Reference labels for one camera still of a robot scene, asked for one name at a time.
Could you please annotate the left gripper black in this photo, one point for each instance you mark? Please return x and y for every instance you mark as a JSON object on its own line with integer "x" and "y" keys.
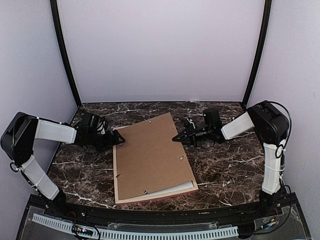
{"x": 109, "y": 142}

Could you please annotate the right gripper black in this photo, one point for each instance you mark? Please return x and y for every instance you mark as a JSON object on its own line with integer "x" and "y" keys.
{"x": 190, "y": 137}

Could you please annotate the brown cardboard backing board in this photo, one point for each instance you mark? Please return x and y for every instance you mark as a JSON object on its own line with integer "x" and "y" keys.
{"x": 154, "y": 130}

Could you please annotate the landscape photo print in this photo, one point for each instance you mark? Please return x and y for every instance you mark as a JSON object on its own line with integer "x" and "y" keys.
{"x": 171, "y": 191}

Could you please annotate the pink wooden picture frame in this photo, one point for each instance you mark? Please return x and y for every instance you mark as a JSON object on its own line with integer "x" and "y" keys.
{"x": 151, "y": 172}

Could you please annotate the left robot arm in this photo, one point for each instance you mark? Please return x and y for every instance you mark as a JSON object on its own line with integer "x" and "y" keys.
{"x": 24, "y": 131}

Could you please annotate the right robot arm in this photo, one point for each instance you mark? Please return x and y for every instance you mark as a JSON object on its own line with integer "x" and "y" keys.
{"x": 272, "y": 127}

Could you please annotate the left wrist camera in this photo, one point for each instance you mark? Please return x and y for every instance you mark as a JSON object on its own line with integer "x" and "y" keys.
{"x": 101, "y": 128}

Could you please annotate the black front rail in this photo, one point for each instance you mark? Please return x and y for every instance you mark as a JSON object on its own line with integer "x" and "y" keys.
{"x": 239, "y": 215}

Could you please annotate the white slotted cable duct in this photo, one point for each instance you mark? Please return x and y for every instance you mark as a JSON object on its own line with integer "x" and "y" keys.
{"x": 98, "y": 233}

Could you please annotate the left black corner post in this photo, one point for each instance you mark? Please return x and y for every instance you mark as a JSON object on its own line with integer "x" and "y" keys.
{"x": 63, "y": 52}

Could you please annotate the black corner post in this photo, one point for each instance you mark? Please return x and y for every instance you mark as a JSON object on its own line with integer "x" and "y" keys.
{"x": 63, "y": 52}
{"x": 258, "y": 53}

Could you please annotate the right black corner post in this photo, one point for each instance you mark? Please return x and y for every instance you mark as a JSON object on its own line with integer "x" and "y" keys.
{"x": 258, "y": 53}

